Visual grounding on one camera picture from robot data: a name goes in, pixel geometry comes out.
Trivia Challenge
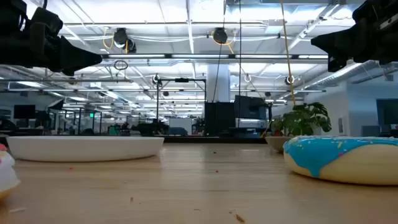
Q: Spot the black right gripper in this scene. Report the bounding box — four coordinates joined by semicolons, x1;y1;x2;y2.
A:
310;18;398;73

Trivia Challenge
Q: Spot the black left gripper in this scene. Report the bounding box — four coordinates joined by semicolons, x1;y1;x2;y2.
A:
18;21;103;77

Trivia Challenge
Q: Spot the white sprinkled donut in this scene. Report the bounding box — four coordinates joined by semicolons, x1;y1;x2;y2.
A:
0;144;21;200

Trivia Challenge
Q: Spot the black computer monitor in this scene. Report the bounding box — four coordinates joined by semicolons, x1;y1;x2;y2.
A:
376;98;398;126
13;105;36;119

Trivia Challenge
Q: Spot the potted green plant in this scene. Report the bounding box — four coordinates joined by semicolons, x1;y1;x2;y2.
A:
269;101;333;138

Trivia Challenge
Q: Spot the white round plate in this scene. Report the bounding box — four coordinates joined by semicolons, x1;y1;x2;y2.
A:
6;136;165;162

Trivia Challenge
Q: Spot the large black printer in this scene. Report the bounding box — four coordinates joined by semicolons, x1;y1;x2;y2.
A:
234;95;270;138

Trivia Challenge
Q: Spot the small cream bowl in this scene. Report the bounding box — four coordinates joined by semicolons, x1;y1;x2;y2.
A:
265;136;293;153

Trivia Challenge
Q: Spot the blue iced donut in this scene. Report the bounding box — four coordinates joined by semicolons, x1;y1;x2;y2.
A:
283;136;398;187

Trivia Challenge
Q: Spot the white building pillar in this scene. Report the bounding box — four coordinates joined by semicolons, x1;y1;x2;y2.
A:
206;64;231;103

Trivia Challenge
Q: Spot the white board panel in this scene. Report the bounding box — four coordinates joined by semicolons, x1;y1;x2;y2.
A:
169;118;193;136

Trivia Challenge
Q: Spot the long ceiling light bar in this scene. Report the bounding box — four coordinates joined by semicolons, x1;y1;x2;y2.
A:
102;54;329;60

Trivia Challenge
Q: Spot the black cabinet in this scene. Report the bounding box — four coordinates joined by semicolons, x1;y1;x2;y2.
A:
204;101;236;138

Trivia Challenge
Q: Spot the black coiled cable loop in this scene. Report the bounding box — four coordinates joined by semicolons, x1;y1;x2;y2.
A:
113;59;129;72

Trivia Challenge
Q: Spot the yellow hanging cord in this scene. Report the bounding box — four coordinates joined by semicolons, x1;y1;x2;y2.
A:
279;0;297;106

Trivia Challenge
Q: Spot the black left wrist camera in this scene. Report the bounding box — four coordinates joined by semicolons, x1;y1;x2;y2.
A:
30;6;64;36

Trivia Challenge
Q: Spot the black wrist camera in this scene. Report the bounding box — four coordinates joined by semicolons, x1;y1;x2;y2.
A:
353;0;398;26
30;6;64;36

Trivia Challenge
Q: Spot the black ceiling cable reel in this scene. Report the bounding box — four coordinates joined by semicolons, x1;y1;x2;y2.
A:
212;27;229;45
113;27;137;54

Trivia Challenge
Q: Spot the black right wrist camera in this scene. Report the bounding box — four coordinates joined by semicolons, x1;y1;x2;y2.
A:
353;0;398;26

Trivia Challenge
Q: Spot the black gantry frame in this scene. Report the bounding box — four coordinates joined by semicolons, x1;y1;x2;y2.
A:
155;78;207;136

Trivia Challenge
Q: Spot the thin black hanging cable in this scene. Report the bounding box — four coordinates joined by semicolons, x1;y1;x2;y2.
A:
238;0;243;128
212;0;227;103

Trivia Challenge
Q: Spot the black table frame rail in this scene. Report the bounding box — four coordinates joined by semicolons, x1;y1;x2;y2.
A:
163;136;268;144

